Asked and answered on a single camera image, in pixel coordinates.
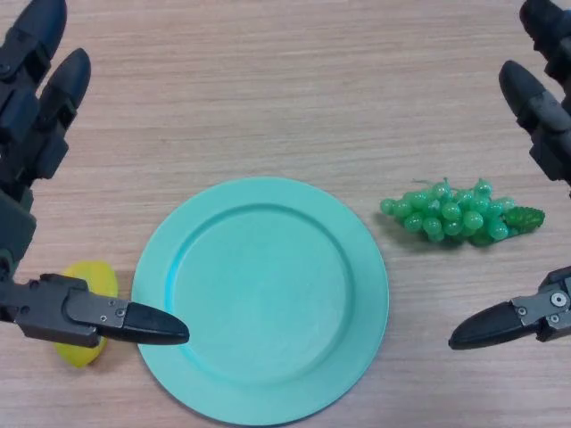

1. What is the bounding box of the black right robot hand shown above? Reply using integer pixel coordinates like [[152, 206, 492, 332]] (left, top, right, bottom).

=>
[[448, 0, 571, 351]]

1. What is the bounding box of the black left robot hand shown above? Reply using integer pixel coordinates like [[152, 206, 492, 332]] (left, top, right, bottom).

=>
[[0, 0, 190, 350]]

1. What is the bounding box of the green grapes bunch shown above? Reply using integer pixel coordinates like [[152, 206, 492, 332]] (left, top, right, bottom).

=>
[[379, 177, 546, 247]]

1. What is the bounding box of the teal round plate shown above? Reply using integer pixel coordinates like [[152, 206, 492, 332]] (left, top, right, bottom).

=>
[[131, 177, 391, 426]]

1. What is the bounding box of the yellow starfruit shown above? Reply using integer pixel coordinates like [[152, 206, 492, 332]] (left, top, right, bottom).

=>
[[53, 260, 120, 369]]

